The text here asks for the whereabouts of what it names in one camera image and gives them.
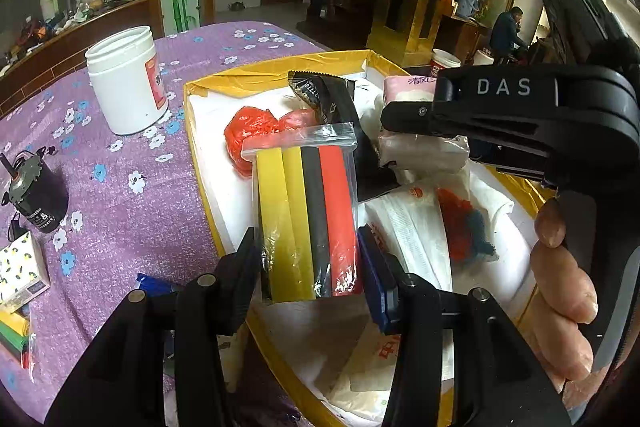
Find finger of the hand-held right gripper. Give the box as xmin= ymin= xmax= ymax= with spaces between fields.
xmin=380 ymin=100 xmax=557 ymax=148
xmin=471 ymin=146 xmax=557 ymax=188

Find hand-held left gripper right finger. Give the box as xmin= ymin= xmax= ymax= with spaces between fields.
xmin=356 ymin=226 xmax=572 ymax=427

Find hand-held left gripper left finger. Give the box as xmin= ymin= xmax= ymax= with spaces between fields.
xmin=45 ymin=227 xmax=261 ymax=427

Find pink white tissue pack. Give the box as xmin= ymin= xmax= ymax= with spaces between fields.
xmin=377 ymin=76 xmax=471 ymax=174

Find stained white cloth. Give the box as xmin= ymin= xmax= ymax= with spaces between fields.
xmin=470 ymin=167 xmax=516 ymax=253

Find blue white patterned bag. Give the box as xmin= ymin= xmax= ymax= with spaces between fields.
xmin=137 ymin=274 xmax=181 ymax=297

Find zip bag yellow black red strips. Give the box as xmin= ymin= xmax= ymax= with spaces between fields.
xmin=241 ymin=122 xmax=365 ymax=305

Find white tray with yellow tape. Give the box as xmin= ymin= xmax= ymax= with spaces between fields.
xmin=182 ymin=49 xmax=556 ymax=427

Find lemon print tissue box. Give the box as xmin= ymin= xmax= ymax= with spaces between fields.
xmin=0 ymin=231 xmax=51 ymax=308

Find zip bag with green strips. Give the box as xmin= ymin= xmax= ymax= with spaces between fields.
xmin=0 ymin=307 xmax=38 ymax=374

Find person's right hand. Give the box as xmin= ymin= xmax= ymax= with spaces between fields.
xmin=529 ymin=198 xmax=622 ymax=414

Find white packet with orange logo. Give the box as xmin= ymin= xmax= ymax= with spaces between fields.
xmin=365 ymin=184 xmax=453 ymax=308

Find white and red bucket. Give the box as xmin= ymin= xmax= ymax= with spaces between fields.
xmin=430 ymin=48 xmax=461 ymax=78

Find blue and red knit cloth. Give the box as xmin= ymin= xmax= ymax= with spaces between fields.
xmin=437 ymin=188 xmax=497 ymax=266

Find black snack packet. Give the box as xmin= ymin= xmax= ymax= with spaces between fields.
xmin=287 ymin=71 xmax=398 ymax=202

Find wooden side desk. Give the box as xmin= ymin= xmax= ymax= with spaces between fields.
xmin=440 ymin=0 xmax=493 ymax=62

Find white plastic shopping bag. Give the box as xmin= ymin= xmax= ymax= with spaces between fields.
xmin=325 ymin=322 xmax=453 ymax=424

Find purple floral tablecloth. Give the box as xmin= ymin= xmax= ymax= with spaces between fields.
xmin=0 ymin=22 xmax=351 ymax=427

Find red plastic bag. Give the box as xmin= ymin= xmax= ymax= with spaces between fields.
xmin=223 ymin=106 xmax=321 ymax=178

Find small black electric motor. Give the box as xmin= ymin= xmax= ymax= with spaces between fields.
xmin=0 ymin=147 xmax=68 ymax=234

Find white plastic jar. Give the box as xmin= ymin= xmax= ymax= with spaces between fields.
xmin=85 ymin=25 xmax=171 ymax=136

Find wooden sideboard cabinet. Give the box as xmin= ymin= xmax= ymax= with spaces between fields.
xmin=0 ymin=0 xmax=151 ymax=118

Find pile of assorted clutter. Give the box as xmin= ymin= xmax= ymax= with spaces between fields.
xmin=0 ymin=0 xmax=148 ymax=62

